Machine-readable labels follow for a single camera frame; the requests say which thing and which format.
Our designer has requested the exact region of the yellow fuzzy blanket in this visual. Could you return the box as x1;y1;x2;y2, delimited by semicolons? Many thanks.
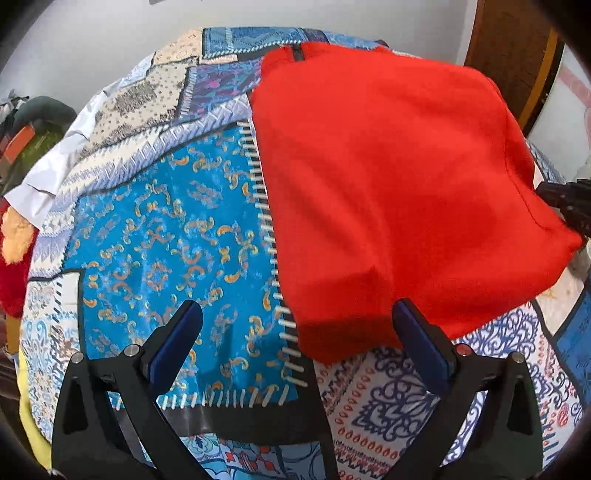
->
17;351;52;469

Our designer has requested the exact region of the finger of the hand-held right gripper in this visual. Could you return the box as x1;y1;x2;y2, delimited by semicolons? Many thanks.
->
536;180;591;229

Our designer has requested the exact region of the peach fuzzy plush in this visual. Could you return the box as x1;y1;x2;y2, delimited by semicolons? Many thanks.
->
0;208;40;266

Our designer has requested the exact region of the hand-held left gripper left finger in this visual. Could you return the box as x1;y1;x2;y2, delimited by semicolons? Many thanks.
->
51;299;213;480

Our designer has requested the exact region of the red fuzzy plush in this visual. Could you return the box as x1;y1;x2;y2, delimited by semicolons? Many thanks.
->
0;198;40;319

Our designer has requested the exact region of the red jacket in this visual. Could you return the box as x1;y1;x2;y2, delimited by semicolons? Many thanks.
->
248;41;585;366

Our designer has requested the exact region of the white cloth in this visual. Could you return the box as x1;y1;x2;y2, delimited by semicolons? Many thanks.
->
4;85;122;229

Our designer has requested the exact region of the patterned blue white bedspread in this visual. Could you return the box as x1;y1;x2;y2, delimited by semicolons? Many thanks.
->
18;27;591;480

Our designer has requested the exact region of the wooden door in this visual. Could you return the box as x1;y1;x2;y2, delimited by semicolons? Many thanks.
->
464;0;566;137

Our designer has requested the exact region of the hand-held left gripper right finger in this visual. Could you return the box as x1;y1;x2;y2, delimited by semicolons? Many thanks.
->
387;298;544;480

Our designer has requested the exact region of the orange strap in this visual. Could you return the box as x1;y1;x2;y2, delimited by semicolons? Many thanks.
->
0;124;35;162

